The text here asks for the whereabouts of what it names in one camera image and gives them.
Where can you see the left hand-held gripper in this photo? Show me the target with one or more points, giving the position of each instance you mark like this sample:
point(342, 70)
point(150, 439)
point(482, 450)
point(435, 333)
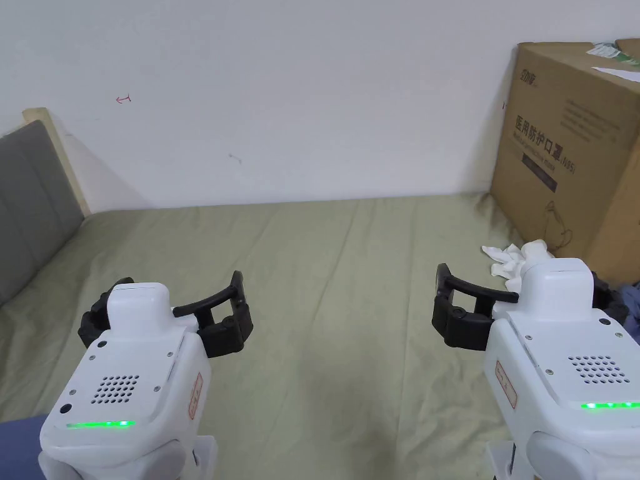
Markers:
point(125, 380)

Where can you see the grey padded headboard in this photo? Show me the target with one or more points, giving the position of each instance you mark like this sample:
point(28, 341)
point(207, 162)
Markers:
point(30, 200)

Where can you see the white cloth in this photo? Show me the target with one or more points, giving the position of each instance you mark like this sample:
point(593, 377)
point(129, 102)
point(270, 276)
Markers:
point(505, 261)

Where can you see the bed with pale green sheet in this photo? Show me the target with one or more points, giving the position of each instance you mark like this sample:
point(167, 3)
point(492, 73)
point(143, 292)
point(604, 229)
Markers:
point(340, 280)

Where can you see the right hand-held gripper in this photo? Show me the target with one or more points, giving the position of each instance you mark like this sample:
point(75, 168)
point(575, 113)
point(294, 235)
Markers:
point(565, 380)

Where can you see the dark blue garment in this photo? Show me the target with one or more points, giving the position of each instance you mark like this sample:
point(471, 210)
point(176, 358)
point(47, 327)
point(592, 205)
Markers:
point(633, 305)

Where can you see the large brown carton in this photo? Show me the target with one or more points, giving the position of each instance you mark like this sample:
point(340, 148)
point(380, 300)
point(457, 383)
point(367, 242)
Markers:
point(575, 125)

